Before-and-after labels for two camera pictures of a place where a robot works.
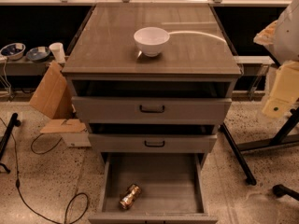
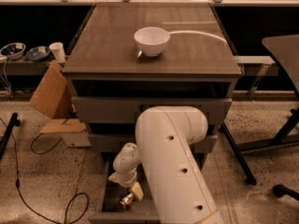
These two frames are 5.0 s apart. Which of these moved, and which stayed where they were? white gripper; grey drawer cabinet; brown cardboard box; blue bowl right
Moved: white gripper
Stayed: grey drawer cabinet; brown cardboard box; blue bowl right
